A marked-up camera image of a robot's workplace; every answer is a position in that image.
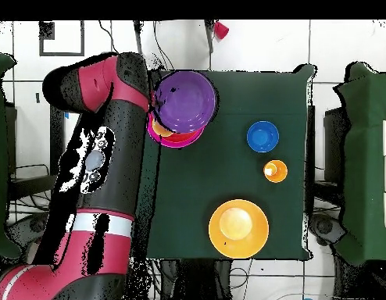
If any large pink plastic bowl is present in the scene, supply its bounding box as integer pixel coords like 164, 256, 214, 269
147, 120, 204, 148

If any red plastic bowl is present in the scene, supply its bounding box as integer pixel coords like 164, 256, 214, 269
149, 112, 202, 143

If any yellow plastic cup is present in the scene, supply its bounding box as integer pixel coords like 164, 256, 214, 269
151, 117, 173, 138

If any purple plastic bowl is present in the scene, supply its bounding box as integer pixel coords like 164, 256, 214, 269
153, 70, 218, 134

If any large orange plastic bowl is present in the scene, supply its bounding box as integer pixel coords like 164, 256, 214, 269
208, 198, 270, 259

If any dark green table cloth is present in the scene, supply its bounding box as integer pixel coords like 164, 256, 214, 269
139, 60, 316, 261

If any small blue plastic bowl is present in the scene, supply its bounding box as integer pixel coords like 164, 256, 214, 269
246, 120, 281, 154

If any orange plastic cup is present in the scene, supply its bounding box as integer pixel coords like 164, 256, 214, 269
263, 159, 288, 184

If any black metal stand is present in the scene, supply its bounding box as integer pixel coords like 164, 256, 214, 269
306, 105, 316, 182
6, 104, 66, 202

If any black tripod leg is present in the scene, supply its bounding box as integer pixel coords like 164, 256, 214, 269
204, 20, 215, 54
133, 20, 145, 54

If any red plastic cup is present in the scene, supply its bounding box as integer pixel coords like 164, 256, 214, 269
213, 20, 231, 41

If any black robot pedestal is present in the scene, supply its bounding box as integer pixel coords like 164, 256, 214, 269
159, 259, 234, 300

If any thin black cable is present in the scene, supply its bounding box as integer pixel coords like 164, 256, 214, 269
152, 20, 176, 71

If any black cable with plug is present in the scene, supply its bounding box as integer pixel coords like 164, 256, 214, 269
98, 20, 120, 55

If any black square floor frame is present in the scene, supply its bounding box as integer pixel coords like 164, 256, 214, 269
38, 20, 85, 57

